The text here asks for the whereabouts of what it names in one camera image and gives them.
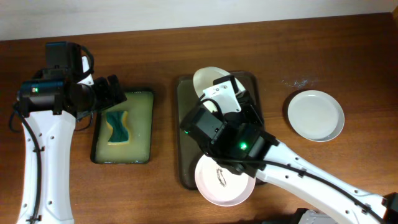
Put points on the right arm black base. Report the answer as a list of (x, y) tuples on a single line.
[(302, 216)]

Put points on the white plate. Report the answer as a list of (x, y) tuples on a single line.
[(220, 86), (316, 116), (219, 186)]

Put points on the brown serving tray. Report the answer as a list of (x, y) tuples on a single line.
[(185, 98)]

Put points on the black soapy water tray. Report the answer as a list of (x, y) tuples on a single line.
[(139, 106)]

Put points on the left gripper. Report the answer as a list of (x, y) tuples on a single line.
[(109, 91)]

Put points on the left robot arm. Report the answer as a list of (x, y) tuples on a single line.
[(49, 105)]

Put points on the yellow green sponge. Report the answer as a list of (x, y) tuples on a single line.
[(116, 122)]

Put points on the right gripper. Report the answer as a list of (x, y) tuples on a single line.
[(252, 111)]

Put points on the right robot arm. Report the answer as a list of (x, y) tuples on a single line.
[(228, 127)]

